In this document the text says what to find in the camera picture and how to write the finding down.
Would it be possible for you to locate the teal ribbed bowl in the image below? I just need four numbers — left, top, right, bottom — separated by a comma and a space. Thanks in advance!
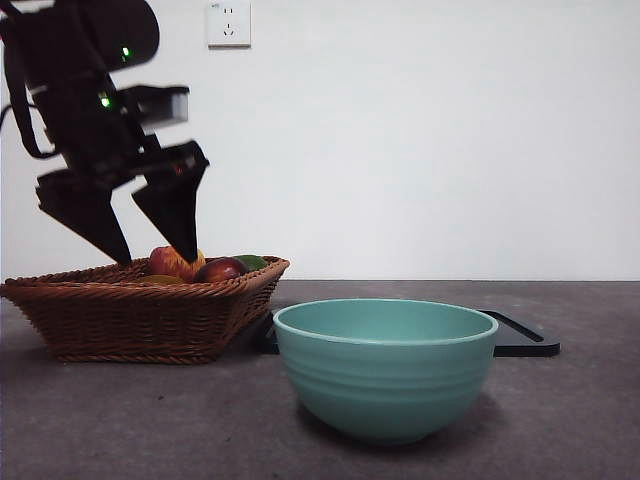
272, 298, 500, 446

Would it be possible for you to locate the red and yellow apple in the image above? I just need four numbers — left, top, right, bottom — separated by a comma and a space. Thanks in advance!
148, 245, 207, 284

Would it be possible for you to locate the dark red apple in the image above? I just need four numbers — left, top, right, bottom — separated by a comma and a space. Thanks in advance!
194, 257, 250, 285

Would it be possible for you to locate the green fruit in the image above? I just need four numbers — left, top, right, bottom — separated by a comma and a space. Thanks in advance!
232, 254, 270, 273

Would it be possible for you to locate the brown wicker basket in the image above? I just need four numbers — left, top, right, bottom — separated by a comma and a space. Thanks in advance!
0, 255, 291, 365

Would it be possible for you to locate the black rectangular tray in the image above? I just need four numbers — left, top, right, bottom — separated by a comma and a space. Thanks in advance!
249, 308, 561, 358

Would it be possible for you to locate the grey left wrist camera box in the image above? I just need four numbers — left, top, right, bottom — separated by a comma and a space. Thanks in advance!
117, 84, 191, 126

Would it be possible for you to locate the white wall power socket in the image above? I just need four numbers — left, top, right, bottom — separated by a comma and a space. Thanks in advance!
207, 1, 252, 49

